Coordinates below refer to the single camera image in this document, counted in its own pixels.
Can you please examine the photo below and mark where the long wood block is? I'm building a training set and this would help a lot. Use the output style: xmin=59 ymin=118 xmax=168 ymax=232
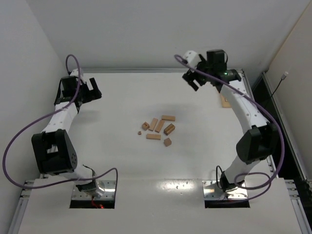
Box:
xmin=161 ymin=115 xmax=176 ymax=121
xmin=146 ymin=134 xmax=161 ymax=140

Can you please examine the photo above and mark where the dark-sided wood block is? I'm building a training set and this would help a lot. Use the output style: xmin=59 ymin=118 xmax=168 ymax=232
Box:
xmin=164 ymin=123 xmax=176 ymax=136

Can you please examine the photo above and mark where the wood plank block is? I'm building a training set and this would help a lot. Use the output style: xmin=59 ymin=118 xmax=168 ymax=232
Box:
xmin=149 ymin=118 xmax=158 ymax=131

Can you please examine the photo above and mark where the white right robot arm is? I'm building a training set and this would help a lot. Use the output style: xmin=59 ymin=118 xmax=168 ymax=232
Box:
xmin=182 ymin=50 xmax=279 ymax=192

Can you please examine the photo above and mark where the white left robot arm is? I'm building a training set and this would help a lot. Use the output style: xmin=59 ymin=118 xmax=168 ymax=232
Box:
xmin=31 ymin=69 xmax=105 ymax=198

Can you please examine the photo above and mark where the translucent amber plastic tray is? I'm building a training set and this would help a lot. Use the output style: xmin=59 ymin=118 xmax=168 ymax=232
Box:
xmin=220 ymin=95 xmax=231 ymax=108

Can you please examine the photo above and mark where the wood cube with letter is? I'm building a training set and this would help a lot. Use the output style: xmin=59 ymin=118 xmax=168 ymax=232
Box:
xmin=142 ymin=122 xmax=150 ymax=131

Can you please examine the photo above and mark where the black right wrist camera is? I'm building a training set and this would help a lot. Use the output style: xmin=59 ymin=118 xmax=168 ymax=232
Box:
xmin=206 ymin=49 xmax=228 ymax=73

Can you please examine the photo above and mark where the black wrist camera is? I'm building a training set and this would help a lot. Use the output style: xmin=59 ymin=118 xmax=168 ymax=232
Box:
xmin=206 ymin=49 xmax=228 ymax=73
xmin=60 ymin=76 xmax=78 ymax=98

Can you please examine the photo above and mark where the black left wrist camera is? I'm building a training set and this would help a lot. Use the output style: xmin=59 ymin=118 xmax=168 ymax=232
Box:
xmin=60 ymin=76 xmax=78 ymax=98

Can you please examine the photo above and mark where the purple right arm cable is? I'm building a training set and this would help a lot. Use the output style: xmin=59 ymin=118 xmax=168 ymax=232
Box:
xmin=174 ymin=54 xmax=285 ymax=201

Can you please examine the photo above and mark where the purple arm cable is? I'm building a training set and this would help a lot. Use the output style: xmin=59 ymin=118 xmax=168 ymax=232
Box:
xmin=174 ymin=54 xmax=285 ymax=201
xmin=2 ymin=54 xmax=118 ymax=190

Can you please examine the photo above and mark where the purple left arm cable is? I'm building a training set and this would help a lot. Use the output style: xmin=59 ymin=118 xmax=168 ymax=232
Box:
xmin=2 ymin=54 xmax=118 ymax=190

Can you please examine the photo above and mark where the black cable with white plug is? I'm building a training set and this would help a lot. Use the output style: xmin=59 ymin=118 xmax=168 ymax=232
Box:
xmin=269 ymin=71 xmax=289 ymax=100

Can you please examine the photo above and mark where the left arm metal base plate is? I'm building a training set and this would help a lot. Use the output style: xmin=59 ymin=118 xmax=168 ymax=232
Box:
xmin=72 ymin=180 xmax=116 ymax=201

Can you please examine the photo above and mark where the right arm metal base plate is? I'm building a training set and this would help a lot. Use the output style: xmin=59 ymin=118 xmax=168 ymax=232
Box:
xmin=202 ymin=180 xmax=248 ymax=201

